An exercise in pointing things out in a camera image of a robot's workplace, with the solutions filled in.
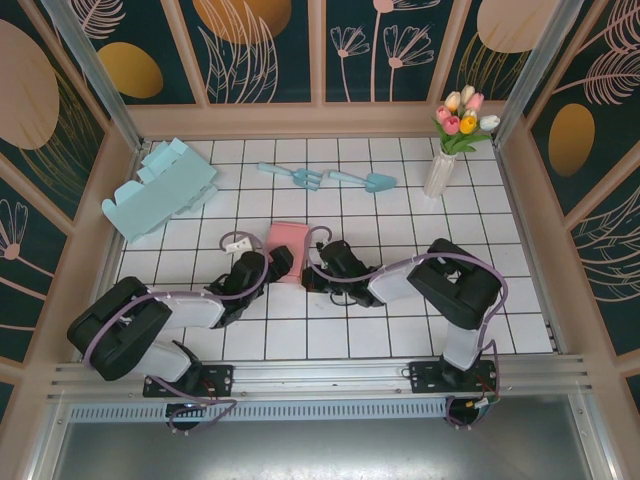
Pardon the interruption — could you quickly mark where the pink paper box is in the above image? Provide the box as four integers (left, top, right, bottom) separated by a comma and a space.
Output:
264, 222, 311, 286

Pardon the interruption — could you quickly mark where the light blue paper box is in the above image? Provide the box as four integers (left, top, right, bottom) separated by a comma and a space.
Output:
101, 138, 219, 245

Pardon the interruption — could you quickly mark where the light blue garden trowel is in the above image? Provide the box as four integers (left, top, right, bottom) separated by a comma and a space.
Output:
324, 169, 396, 194

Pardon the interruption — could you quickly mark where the light blue garden fork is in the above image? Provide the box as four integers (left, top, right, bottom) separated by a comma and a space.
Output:
257, 161, 324, 191

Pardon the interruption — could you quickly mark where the white ribbed vase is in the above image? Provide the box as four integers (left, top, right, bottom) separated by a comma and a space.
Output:
423, 152, 457, 199

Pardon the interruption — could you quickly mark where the grey metal sheet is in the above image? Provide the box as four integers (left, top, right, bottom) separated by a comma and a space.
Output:
49, 419, 601, 480

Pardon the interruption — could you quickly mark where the tulip bouquet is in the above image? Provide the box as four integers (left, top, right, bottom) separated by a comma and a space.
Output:
432, 84, 501, 156

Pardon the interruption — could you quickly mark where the dark floral framed picture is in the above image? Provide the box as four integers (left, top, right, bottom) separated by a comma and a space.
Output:
179, 0, 312, 105

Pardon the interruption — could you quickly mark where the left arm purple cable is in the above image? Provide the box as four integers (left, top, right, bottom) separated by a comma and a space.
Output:
82, 230, 264, 436

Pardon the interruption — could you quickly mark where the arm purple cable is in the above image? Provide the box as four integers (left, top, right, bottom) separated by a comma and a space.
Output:
82, 230, 264, 436
299, 225, 511, 431

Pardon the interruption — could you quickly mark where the aluminium front rail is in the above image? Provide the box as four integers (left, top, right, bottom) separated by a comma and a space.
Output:
47, 354, 596, 406

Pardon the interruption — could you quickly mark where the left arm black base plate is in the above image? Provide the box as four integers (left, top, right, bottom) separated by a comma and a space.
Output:
143, 363, 235, 399

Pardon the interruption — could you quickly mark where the slotted grey cable duct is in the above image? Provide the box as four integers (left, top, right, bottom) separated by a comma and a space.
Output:
67, 402, 451, 422

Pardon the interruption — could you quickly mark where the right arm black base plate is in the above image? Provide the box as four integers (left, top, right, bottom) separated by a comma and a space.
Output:
409, 359, 500, 396

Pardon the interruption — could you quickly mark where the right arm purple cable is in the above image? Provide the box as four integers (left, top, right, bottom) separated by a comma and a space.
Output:
299, 225, 511, 431

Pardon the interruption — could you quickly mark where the wall panel with pink flowers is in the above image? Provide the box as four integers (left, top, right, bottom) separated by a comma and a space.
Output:
324, 0, 437, 105

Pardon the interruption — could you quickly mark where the aluminium corner post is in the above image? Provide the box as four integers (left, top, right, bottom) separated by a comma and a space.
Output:
39, 0, 146, 154
492, 0, 586, 146

